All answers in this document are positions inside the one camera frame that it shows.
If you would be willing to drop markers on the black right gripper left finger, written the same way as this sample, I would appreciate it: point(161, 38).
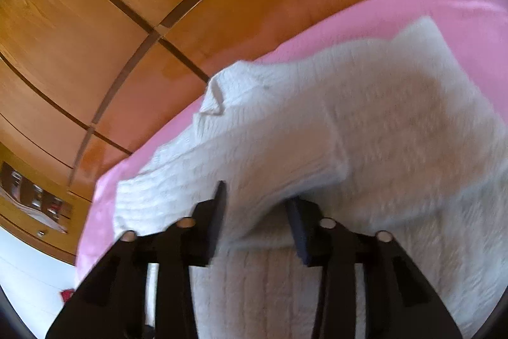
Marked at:
point(141, 288)

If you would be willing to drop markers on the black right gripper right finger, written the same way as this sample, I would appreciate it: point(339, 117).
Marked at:
point(399, 300)

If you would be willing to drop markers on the white knitted sweater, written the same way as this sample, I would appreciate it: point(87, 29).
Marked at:
point(382, 134)

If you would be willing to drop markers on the wooden shelf cabinet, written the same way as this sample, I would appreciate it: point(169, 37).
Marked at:
point(38, 211)

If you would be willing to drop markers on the wooden panelled wardrobe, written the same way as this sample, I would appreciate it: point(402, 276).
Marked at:
point(85, 82)

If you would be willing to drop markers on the pink bed blanket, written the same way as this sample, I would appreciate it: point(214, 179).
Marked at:
point(475, 30)

